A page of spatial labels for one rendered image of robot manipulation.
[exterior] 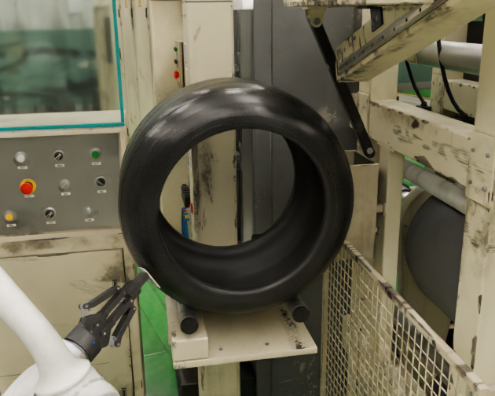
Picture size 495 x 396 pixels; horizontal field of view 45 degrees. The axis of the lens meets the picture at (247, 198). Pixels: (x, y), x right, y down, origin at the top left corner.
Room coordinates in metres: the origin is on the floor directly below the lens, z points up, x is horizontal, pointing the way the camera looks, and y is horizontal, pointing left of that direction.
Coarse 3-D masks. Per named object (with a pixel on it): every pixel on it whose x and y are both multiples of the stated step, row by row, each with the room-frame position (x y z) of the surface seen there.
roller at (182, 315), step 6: (180, 306) 1.38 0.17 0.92; (186, 306) 1.37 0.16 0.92; (180, 312) 1.35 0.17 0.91; (186, 312) 1.34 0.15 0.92; (192, 312) 1.34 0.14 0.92; (180, 318) 1.33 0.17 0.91; (186, 318) 1.31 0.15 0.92; (192, 318) 1.31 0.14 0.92; (180, 324) 1.31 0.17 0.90; (186, 324) 1.30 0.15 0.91; (192, 324) 1.31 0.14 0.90; (198, 324) 1.31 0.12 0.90; (186, 330) 1.30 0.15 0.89; (192, 330) 1.31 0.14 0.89
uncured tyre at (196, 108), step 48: (192, 96) 1.37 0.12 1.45; (240, 96) 1.36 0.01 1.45; (288, 96) 1.41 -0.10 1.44; (144, 144) 1.33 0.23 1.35; (192, 144) 1.31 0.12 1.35; (288, 144) 1.64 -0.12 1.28; (336, 144) 1.40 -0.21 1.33; (144, 192) 1.29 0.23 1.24; (336, 192) 1.37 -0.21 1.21; (144, 240) 1.29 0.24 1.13; (192, 240) 1.61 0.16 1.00; (288, 240) 1.62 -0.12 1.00; (336, 240) 1.38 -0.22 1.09; (192, 288) 1.31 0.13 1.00; (240, 288) 1.35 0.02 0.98; (288, 288) 1.35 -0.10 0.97
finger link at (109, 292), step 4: (108, 288) 1.22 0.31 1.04; (112, 288) 1.21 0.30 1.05; (116, 288) 1.22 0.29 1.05; (104, 292) 1.20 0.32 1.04; (108, 292) 1.20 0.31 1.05; (112, 292) 1.21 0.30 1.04; (96, 296) 1.20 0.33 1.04; (100, 296) 1.19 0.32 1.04; (104, 296) 1.19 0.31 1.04; (108, 296) 1.20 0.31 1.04; (92, 300) 1.18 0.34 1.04; (96, 300) 1.17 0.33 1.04; (100, 300) 1.18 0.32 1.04; (104, 300) 1.19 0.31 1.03; (80, 304) 1.16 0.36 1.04; (84, 304) 1.15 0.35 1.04; (88, 304) 1.16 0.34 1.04; (92, 304) 1.16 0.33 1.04; (96, 304) 1.17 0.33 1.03; (80, 308) 1.16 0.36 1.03; (84, 308) 1.15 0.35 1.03; (88, 308) 1.15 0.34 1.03
